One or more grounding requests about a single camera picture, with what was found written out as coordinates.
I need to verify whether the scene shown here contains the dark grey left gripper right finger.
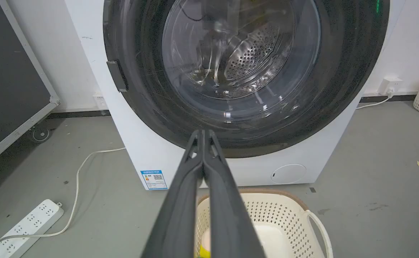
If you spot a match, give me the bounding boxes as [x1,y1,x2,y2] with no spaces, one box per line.
[203,129,266,258]

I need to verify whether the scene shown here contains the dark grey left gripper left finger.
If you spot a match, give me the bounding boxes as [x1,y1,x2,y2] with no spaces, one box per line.
[141,129,204,258]

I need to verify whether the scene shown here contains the round dark glass washer door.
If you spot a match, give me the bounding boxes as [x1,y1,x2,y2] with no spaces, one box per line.
[103,0,390,158]

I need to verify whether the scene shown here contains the white front-load washing machine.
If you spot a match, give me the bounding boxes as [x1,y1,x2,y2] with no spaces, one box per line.
[64,0,407,191]

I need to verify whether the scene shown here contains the blue energy label sticker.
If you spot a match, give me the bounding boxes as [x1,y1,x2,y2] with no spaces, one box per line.
[140,170,168,190]

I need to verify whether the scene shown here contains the cream perforated laundry basket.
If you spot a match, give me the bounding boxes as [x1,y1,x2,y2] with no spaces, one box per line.
[194,189,334,258]

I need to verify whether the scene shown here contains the white power strip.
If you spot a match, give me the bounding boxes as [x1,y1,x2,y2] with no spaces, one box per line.
[0,199,65,258]

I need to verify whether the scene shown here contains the grey caster wheel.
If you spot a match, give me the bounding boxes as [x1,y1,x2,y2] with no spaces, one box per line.
[30,124,51,144]

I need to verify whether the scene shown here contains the white power strip cable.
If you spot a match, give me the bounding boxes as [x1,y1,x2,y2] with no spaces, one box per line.
[0,147,126,258]

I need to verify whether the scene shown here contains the white wall socket plate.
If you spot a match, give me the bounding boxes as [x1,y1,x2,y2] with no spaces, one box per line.
[93,94,108,111]

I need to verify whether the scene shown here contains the white appliance power cable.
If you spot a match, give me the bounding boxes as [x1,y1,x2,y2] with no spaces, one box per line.
[356,94,394,110]

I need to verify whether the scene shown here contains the white wall plug adapter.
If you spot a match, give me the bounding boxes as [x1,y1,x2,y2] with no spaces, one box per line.
[379,77,404,96]

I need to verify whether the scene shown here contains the black panel with metal frame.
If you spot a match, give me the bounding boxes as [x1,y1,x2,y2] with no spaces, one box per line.
[0,0,61,172]

